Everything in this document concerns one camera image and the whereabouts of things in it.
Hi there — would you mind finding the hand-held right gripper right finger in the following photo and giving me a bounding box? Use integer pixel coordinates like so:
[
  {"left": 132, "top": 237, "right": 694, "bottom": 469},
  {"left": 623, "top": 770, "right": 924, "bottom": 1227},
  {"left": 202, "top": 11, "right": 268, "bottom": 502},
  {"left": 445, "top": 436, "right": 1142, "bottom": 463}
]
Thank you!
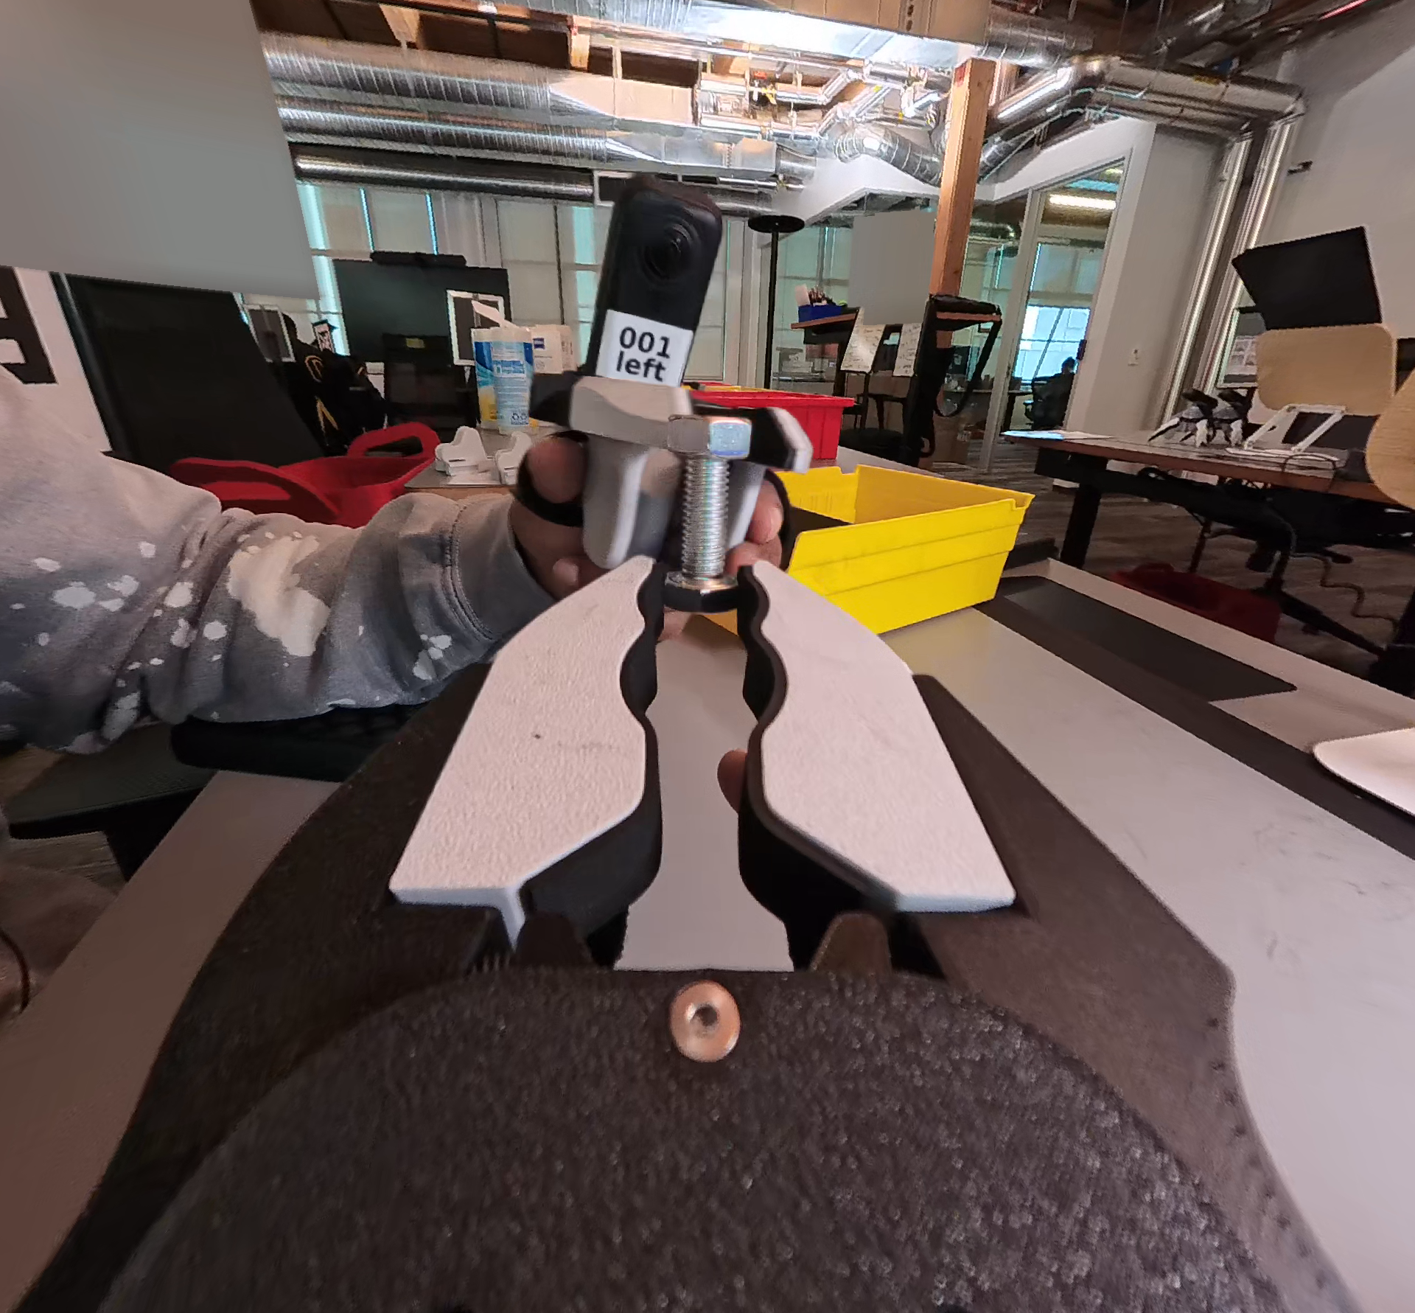
[{"left": 738, "top": 558, "right": 1016, "bottom": 944}]

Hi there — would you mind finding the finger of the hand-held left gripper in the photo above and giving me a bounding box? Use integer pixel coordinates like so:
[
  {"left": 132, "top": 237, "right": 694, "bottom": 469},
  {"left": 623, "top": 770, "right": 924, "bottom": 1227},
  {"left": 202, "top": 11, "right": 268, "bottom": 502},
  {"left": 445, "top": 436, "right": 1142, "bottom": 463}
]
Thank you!
[
  {"left": 569, "top": 384, "right": 696, "bottom": 449},
  {"left": 750, "top": 408, "right": 815, "bottom": 473}
]

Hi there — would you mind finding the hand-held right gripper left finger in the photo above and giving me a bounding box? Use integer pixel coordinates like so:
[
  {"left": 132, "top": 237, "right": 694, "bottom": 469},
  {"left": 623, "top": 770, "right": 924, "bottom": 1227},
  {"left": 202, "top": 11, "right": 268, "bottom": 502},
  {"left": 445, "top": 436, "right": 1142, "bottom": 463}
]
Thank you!
[{"left": 389, "top": 555, "right": 666, "bottom": 950}]

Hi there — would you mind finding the silver bolt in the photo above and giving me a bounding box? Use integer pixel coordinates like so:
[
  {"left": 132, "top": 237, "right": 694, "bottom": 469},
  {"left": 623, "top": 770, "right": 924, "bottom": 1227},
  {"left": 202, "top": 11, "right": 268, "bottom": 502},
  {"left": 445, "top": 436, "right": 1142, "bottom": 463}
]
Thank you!
[{"left": 661, "top": 451, "right": 743, "bottom": 610}]

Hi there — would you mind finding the yellow plastic bin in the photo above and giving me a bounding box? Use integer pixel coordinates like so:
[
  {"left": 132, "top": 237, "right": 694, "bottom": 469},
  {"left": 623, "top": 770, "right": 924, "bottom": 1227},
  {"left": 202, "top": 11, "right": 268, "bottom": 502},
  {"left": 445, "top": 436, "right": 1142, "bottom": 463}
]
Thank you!
[{"left": 708, "top": 464, "right": 1035, "bottom": 638}]

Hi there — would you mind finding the person's left forearm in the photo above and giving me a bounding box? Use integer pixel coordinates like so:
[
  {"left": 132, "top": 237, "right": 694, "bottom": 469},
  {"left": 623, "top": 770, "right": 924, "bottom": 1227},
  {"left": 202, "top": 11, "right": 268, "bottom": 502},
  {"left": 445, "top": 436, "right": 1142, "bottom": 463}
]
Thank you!
[{"left": 0, "top": 368, "right": 555, "bottom": 756}]

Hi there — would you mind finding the person's left hand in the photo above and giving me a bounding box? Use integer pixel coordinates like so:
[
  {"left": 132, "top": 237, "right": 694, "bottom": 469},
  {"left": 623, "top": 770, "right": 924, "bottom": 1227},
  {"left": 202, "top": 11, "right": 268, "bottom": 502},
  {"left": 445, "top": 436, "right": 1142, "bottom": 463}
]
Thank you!
[{"left": 509, "top": 439, "right": 790, "bottom": 602}]

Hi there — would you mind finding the red plastic bin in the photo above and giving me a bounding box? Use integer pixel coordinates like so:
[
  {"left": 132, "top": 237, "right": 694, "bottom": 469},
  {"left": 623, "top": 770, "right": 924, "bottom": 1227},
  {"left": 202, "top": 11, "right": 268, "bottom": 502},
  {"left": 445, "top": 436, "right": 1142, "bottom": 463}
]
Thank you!
[{"left": 685, "top": 387, "right": 858, "bottom": 473}]

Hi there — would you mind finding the tall wooden desk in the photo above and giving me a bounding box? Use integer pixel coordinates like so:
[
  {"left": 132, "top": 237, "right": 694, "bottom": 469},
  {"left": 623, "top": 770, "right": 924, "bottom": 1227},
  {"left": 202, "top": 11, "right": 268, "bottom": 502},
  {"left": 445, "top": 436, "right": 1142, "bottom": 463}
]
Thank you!
[{"left": 791, "top": 295, "right": 1003, "bottom": 463}]

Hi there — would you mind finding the black floor lamp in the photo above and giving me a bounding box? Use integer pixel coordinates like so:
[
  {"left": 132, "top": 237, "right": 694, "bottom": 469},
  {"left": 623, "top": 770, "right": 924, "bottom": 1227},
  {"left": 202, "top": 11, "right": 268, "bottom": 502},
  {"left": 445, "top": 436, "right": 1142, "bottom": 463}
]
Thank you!
[{"left": 749, "top": 212, "right": 806, "bottom": 390}]

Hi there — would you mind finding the blue white wipes canister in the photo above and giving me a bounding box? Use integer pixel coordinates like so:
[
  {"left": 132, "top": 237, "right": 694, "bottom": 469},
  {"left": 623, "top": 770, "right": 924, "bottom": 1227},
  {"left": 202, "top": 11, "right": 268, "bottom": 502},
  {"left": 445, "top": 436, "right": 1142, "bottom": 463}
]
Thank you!
[{"left": 472, "top": 327, "right": 537, "bottom": 436}]

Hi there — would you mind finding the white framed tablet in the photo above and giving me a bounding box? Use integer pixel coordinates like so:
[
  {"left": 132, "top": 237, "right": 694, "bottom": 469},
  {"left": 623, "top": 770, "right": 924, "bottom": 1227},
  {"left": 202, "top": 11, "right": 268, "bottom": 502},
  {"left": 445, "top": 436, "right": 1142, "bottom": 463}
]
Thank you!
[{"left": 447, "top": 287, "right": 509, "bottom": 366}]

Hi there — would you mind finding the wooden edged side table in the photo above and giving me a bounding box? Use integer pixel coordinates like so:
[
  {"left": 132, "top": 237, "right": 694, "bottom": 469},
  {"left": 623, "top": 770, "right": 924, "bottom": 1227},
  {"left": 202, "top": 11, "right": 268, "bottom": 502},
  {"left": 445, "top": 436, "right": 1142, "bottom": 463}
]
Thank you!
[{"left": 404, "top": 451, "right": 577, "bottom": 501}]

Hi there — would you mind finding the large black monitor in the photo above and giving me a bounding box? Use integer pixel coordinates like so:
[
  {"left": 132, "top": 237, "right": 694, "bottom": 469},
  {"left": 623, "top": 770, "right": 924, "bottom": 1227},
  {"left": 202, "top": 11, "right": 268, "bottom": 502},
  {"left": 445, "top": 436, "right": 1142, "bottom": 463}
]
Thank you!
[{"left": 332, "top": 251, "right": 513, "bottom": 419}]

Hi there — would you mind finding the black jacket gold print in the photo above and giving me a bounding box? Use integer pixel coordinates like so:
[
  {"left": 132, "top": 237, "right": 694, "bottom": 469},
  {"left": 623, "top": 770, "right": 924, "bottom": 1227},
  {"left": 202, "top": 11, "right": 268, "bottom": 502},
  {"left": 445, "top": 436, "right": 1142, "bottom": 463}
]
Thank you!
[{"left": 271, "top": 312, "right": 386, "bottom": 446}]

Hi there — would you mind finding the red tote bag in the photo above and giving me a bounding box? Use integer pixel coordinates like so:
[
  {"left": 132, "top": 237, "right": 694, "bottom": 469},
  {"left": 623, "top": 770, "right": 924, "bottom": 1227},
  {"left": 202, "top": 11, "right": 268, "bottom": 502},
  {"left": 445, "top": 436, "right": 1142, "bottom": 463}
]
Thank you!
[{"left": 171, "top": 422, "right": 442, "bottom": 529}]

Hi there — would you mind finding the wooden top desk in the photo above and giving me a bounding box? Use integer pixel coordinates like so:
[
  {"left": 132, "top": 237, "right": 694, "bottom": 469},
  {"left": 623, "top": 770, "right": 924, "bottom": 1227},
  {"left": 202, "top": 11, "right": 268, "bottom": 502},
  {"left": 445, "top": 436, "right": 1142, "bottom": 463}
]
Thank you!
[{"left": 1001, "top": 428, "right": 1415, "bottom": 663}]

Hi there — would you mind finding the dark red bag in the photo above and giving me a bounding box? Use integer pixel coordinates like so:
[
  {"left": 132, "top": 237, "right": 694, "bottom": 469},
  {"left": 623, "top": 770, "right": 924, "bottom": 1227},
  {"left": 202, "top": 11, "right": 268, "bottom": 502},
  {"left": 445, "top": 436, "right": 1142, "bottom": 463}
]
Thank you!
[{"left": 1106, "top": 566, "right": 1284, "bottom": 644}]

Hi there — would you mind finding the person's torso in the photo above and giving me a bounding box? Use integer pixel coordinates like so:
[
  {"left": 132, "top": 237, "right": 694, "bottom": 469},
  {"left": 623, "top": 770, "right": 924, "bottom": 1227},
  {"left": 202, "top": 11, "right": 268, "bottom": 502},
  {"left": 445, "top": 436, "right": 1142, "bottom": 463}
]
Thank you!
[{"left": 0, "top": 268, "right": 123, "bottom": 1021}]

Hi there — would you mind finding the wooden post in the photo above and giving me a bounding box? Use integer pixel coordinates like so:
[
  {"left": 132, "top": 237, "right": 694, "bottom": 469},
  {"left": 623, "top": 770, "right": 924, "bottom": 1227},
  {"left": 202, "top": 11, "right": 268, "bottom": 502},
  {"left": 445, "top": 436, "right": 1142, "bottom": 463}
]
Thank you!
[{"left": 929, "top": 57, "right": 1003, "bottom": 303}]

